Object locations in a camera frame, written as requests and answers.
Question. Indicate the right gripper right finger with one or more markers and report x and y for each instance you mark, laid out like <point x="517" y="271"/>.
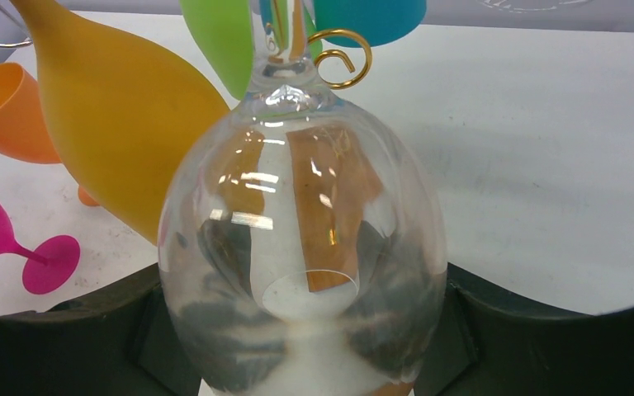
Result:
<point x="491" y="341"/>

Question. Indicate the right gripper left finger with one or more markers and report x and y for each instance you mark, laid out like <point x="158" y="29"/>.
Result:
<point x="117" y="340"/>

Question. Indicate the pink wine glass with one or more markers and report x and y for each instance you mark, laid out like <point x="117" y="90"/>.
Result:
<point x="48" y="266"/>

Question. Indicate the clear wine glass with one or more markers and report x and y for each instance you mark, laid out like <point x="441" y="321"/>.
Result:
<point x="301" y="248"/>

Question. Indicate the yellow wine glass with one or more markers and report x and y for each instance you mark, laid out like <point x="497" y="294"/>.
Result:
<point x="121" y="111"/>

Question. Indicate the green wine glass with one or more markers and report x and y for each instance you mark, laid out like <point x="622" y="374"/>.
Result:
<point x="224" y="43"/>

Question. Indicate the blue wine glass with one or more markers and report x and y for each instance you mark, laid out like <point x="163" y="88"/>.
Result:
<point x="378" y="21"/>

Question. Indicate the dark orange wine glass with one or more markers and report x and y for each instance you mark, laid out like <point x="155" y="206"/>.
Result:
<point x="23" y="134"/>

